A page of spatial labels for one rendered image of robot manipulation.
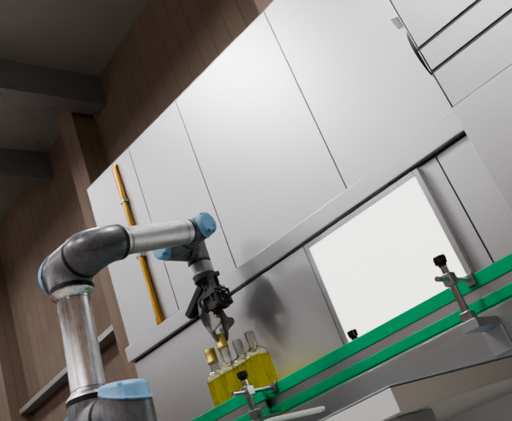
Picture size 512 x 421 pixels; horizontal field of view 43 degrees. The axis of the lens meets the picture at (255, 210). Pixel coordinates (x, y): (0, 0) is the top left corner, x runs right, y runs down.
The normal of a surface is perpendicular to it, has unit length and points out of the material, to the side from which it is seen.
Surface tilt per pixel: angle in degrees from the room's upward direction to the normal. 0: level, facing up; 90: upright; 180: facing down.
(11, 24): 180
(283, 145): 90
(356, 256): 90
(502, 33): 90
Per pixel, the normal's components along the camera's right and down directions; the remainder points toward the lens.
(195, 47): -0.74, -0.04
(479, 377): 0.59, -0.52
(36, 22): 0.33, 0.85
